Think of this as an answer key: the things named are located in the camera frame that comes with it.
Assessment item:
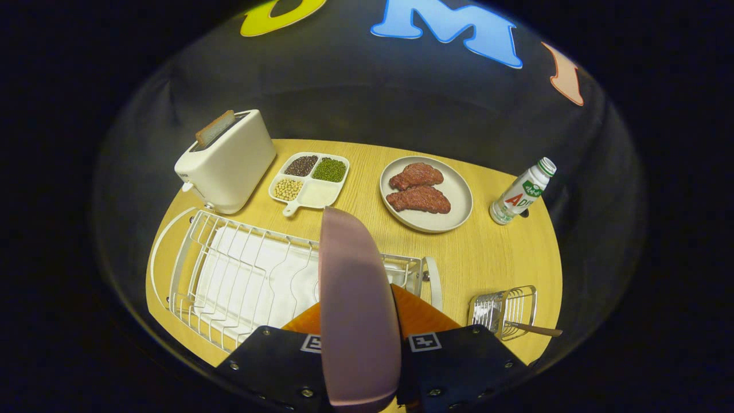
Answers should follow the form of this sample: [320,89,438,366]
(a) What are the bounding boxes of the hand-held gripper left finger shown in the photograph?
[215,302,333,413]

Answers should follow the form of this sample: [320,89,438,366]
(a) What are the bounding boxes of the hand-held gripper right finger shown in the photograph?
[392,284,528,411]

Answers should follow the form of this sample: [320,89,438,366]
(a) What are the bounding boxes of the metal wire basket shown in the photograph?
[467,286,538,342]

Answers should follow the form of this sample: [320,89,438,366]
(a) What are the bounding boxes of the white wire dish rack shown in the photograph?
[149,206,443,353]

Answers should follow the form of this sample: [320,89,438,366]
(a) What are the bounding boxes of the dark-handled spoon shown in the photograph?
[505,321,564,338]

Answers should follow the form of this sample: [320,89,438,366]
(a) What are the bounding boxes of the pink plate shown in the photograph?
[318,206,402,408]

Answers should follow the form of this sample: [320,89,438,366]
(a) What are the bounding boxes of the white divided dish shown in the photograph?
[268,152,350,217]

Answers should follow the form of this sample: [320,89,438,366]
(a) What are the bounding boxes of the grey round plate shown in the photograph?
[380,156,474,233]

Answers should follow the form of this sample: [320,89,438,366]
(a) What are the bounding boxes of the white drain tray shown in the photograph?
[192,225,322,339]

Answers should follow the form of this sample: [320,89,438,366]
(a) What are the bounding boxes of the red meat piece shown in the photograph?
[386,185,452,215]
[389,162,444,191]

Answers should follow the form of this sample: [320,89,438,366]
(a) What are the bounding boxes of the pile of yellow soybeans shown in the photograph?
[274,178,303,201]

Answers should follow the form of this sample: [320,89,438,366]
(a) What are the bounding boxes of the pile of white rice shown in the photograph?
[301,181,339,207]

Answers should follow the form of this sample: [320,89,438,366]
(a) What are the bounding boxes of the white drink bottle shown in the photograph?
[489,157,557,225]

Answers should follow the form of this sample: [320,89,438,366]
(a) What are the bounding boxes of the pile of dark beans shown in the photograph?
[285,155,318,177]

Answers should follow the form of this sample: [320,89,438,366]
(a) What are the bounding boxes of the white toaster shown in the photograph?
[174,109,277,215]

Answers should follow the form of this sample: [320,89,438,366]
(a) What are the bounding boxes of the pile of green beans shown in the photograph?
[311,158,347,183]

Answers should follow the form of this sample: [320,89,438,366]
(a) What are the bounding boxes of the bread slice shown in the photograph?
[195,110,236,147]

